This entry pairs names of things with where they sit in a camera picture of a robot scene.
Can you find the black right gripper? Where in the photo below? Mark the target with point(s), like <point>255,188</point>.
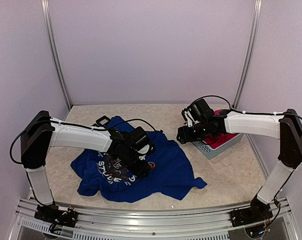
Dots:
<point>184,136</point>

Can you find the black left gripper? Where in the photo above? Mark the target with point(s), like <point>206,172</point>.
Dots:
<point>140,171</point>

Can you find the blue printed t-shirt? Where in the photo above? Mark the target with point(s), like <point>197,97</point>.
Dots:
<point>172,175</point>

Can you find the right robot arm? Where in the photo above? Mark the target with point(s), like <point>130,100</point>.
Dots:
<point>202,121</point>

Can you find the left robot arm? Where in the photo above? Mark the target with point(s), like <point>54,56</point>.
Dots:
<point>45,132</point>

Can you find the red garment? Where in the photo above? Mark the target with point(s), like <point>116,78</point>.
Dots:
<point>216,141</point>

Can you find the light blue perforated basket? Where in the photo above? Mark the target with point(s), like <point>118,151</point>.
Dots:
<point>210,153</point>

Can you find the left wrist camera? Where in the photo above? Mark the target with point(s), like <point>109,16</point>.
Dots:
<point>145,151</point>

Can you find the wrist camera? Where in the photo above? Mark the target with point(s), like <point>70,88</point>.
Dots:
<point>189,120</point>
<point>145,151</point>

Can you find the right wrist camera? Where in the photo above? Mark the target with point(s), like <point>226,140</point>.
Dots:
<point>189,120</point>

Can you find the aluminium front rail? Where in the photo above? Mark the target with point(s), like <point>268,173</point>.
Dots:
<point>209,223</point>

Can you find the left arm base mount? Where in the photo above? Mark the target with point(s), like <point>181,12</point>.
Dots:
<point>64,216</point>

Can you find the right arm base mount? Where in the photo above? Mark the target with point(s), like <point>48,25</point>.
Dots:
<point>257,211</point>

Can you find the right aluminium corner post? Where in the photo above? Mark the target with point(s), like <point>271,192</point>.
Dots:
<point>249,52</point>

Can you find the aluminium corner post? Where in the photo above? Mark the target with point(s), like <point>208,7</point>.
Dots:
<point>54,53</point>
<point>249,52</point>

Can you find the left aluminium corner post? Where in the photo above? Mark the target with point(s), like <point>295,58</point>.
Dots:
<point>54,53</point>

